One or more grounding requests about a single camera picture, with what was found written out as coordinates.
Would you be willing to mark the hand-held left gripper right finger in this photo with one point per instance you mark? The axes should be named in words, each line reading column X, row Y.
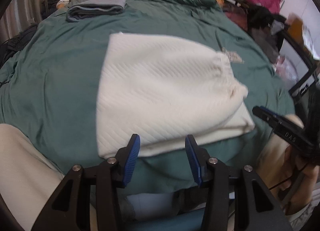
column 193, row 159

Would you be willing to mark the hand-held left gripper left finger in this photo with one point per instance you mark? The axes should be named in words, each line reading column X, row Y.
column 131, row 159

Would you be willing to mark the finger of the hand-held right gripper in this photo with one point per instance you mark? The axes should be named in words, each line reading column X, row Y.
column 272, row 118

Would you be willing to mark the cream textured blanket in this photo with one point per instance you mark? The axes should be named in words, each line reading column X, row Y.
column 162, row 83

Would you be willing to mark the person's right hand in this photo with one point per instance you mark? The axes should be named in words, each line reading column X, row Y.
column 300, row 173

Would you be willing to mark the black metal rack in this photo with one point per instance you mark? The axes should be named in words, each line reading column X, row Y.
column 303, row 80

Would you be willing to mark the white plastic bag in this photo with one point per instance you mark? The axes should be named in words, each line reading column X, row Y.
column 286, row 68

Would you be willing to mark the white duvet label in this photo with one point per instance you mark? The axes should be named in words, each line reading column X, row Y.
column 232, row 55

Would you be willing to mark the black clothes pile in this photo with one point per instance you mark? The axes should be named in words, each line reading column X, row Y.
column 262, row 18

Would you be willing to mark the green duvet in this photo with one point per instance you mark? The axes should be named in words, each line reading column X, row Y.
column 62, row 70

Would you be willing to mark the grey folded cloth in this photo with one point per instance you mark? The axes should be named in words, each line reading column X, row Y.
column 97, row 7

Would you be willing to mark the black clothes heap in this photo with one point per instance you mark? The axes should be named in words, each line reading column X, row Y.
column 17, row 43

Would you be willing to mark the beige curtain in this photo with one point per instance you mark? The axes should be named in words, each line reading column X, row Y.
column 22, row 8

